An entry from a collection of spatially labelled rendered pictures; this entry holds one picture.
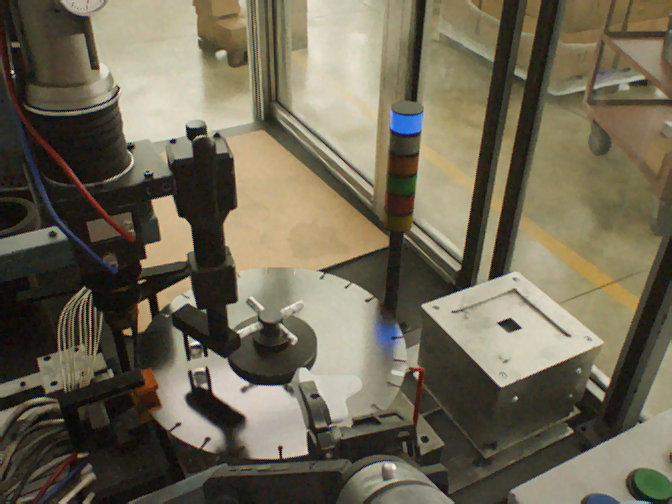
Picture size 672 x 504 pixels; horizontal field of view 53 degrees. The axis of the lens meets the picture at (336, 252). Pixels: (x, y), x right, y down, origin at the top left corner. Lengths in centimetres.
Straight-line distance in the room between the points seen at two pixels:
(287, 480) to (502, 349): 50
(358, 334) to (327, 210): 64
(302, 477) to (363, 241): 90
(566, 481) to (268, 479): 40
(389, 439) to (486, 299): 50
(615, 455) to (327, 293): 40
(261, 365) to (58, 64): 41
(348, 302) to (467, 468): 28
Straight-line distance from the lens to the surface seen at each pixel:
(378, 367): 82
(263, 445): 75
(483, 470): 99
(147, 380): 80
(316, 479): 51
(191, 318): 78
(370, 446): 55
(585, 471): 84
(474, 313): 100
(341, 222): 143
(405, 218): 101
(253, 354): 82
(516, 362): 93
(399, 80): 128
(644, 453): 89
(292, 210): 147
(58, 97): 58
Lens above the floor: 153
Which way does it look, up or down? 36 degrees down
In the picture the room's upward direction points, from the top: 1 degrees clockwise
